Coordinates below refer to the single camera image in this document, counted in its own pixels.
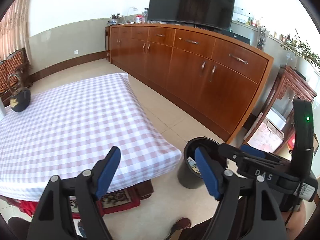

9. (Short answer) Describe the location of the black cast iron teapot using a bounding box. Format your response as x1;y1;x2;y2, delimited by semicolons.
7;74;31;113

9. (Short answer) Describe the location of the red white can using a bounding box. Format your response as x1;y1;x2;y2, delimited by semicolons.
136;15;144;24

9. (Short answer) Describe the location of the white printed paper package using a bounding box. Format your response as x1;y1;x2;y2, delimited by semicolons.
187;157;201;175

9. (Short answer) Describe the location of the small potted plant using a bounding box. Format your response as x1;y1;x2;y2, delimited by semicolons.
107;13;123;25

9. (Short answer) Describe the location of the white box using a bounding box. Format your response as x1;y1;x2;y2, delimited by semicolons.
0;100;7;121

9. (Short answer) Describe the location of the black soundbar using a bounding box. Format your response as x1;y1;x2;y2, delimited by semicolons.
221;30;250;44

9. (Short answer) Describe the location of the black flat television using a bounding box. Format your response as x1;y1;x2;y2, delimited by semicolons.
148;0;235;29

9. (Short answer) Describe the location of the black trash bin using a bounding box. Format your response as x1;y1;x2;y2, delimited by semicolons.
177;136;229;190

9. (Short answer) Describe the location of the beige patterned curtain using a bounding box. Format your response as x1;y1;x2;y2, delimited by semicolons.
1;0;31;60

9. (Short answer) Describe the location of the green leafy branch plant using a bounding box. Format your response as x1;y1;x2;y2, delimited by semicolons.
280;29;319;69

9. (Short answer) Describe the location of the pink checkered tablecloth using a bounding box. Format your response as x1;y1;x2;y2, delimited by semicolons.
1;73;182;202

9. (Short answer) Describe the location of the wooden carved sofa bench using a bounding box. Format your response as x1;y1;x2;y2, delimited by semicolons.
0;48;33;107

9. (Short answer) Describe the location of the long wooden sideboard cabinet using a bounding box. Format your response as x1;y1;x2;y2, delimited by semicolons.
107;23;273;143

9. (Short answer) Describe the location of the carved wooden side stand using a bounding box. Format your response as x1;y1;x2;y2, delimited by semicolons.
243;64;319;157

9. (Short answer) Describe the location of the brown shoe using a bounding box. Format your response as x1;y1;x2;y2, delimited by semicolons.
165;217;191;240

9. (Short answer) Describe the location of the red patterned floor rug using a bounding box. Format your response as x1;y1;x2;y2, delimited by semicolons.
67;187;141;220

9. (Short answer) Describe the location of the floral pink storage box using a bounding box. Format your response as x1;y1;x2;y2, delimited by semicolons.
247;119;284;153

